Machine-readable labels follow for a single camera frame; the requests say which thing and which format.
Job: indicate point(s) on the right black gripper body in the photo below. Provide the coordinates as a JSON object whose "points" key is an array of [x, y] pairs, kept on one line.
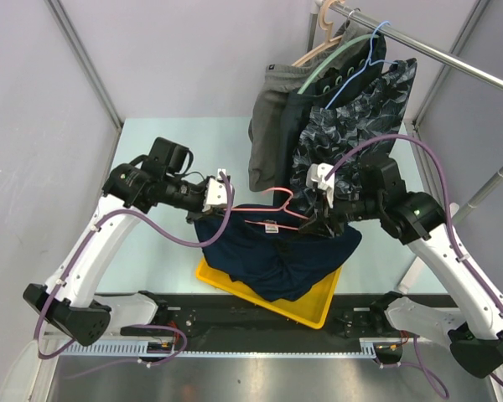
{"points": [[357, 205]]}

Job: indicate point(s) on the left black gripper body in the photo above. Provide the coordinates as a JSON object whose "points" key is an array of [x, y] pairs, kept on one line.
{"points": [[184, 195]]}

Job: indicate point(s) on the navy blue shorts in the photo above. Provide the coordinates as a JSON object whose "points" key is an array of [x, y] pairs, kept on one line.
{"points": [[266, 252]]}

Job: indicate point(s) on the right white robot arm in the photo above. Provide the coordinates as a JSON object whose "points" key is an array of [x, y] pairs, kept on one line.
{"points": [[474, 334]]}

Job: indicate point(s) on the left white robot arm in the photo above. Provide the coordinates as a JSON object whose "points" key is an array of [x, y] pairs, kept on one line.
{"points": [[67, 300]]}

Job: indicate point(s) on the leaf patterned shorts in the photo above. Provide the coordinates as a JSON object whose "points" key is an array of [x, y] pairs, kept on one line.
{"points": [[330, 133]]}

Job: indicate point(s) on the dark teal shorts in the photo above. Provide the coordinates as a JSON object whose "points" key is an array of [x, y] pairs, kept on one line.
{"points": [[295, 116]]}

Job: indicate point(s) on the grey sweat shorts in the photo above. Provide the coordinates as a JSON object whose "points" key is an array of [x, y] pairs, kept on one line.
{"points": [[264, 128]]}

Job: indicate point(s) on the green hanger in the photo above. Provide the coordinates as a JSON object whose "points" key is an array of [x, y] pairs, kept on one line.
{"points": [[326, 62]]}

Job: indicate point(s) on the wooden hanger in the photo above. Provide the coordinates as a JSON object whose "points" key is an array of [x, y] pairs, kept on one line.
{"points": [[321, 8]]}

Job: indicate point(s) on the yellow plastic tray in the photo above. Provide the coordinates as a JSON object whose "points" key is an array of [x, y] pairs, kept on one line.
{"points": [[311, 309]]}

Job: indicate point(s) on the grey rack pole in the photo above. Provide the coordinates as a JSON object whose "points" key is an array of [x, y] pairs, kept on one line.
{"points": [[475, 201]]}

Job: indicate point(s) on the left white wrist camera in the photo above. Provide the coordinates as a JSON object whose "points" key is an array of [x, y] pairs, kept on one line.
{"points": [[218, 188]]}

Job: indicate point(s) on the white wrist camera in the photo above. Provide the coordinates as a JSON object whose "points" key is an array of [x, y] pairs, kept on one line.
{"points": [[218, 188], [318, 178]]}

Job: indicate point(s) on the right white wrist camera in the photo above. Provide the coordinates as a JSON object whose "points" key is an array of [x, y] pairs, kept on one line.
{"points": [[318, 178]]}

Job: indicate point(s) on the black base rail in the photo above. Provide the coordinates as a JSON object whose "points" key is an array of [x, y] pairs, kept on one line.
{"points": [[226, 324]]}

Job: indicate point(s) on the blue wire hanger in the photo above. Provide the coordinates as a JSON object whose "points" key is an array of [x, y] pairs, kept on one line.
{"points": [[362, 69]]}

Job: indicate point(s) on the metal clothes rail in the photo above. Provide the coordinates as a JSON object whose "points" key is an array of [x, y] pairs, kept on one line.
{"points": [[420, 46]]}

